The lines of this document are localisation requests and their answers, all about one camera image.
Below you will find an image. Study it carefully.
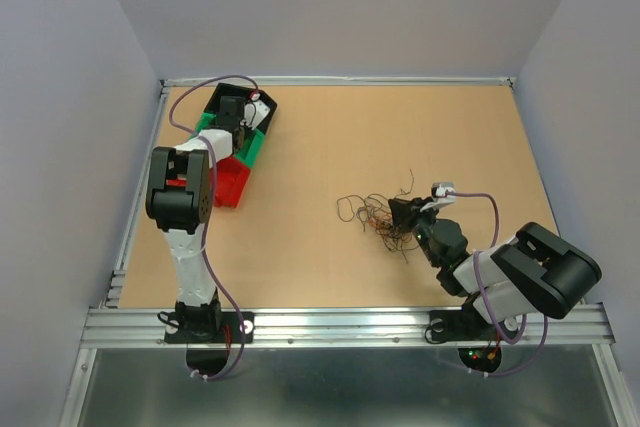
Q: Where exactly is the aluminium front rail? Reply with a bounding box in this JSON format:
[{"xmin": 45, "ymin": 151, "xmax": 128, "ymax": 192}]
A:
[{"xmin": 80, "ymin": 304, "xmax": 615, "ymax": 350}]

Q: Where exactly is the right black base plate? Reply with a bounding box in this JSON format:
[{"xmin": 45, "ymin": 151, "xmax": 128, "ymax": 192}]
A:
[{"xmin": 425, "ymin": 306, "xmax": 497, "ymax": 344}]

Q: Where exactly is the black plastic bin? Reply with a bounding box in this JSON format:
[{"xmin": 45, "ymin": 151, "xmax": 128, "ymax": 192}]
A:
[{"xmin": 204, "ymin": 83, "xmax": 278, "ymax": 135}]

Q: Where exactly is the red plastic bin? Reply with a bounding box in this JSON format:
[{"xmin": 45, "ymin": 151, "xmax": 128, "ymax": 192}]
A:
[{"xmin": 165, "ymin": 152, "xmax": 251, "ymax": 208}]

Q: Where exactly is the cable bundle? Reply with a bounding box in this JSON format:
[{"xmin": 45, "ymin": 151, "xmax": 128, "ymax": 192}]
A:
[{"xmin": 335, "ymin": 169, "xmax": 426, "ymax": 266}]

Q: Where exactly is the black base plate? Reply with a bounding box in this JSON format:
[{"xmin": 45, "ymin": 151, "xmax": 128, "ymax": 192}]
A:
[
  {"xmin": 157, "ymin": 311, "xmax": 255, "ymax": 345},
  {"xmin": 425, "ymin": 306, "xmax": 497, "ymax": 344}
]

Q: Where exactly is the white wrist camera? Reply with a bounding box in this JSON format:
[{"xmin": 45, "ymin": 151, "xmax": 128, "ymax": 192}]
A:
[
  {"xmin": 420, "ymin": 182, "xmax": 456, "ymax": 212},
  {"xmin": 246, "ymin": 92, "xmax": 271, "ymax": 130}
]

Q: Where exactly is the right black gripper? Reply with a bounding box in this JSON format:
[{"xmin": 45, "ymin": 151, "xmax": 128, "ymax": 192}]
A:
[{"xmin": 388, "ymin": 195, "xmax": 440, "ymax": 267}]

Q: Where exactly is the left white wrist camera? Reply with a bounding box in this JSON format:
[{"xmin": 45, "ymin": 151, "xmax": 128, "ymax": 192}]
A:
[{"xmin": 246, "ymin": 92, "xmax": 271, "ymax": 130}]

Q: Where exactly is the purple cable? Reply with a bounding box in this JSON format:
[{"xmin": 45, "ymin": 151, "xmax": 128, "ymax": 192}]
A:
[
  {"xmin": 168, "ymin": 75, "xmax": 261, "ymax": 382},
  {"xmin": 447, "ymin": 190, "xmax": 549, "ymax": 378}
]

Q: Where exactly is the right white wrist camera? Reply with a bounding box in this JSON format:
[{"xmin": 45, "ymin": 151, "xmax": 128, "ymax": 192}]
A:
[{"xmin": 420, "ymin": 182, "xmax": 456, "ymax": 212}]

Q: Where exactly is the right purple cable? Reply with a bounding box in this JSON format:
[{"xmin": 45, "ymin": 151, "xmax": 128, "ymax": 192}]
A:
[{"xmin": 447, "ymin": 190, "xmax": 549, "ymax": 378}]

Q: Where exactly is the green plastic bin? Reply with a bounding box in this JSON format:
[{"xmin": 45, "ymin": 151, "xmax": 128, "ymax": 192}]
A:
[{"xmin": 195, "ymin": 113, "xmax": 265, "ymax": 169}]

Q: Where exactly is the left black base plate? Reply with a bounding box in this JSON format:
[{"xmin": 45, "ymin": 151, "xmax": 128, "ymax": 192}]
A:
[{"xmin": 157, "ymin": 311, "xmax": 255, "ymax": 345}]

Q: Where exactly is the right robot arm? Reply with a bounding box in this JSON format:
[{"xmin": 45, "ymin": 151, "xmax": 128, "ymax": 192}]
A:
[{"xmin": 388, "ymin": 196, "xmax": 602, "ymax": 344}]

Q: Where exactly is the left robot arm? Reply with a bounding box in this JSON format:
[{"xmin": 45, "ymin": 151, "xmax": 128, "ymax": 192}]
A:
[{"xmin": 145, "ymin": 95, "xmax": 264, "ymax": 343}]

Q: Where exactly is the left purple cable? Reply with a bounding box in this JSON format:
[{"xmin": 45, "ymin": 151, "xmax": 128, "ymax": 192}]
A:
[{"xmin": 168, "ymin": 75, "xmax": 261, "ymax": 382}]

